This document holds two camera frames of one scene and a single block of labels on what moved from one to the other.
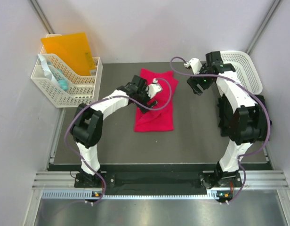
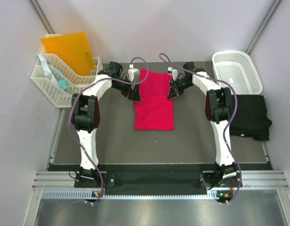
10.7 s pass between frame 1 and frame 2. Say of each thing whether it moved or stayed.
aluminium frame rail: stayed
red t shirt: stayed
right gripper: moved
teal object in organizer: stayed
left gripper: moved
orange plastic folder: stayed
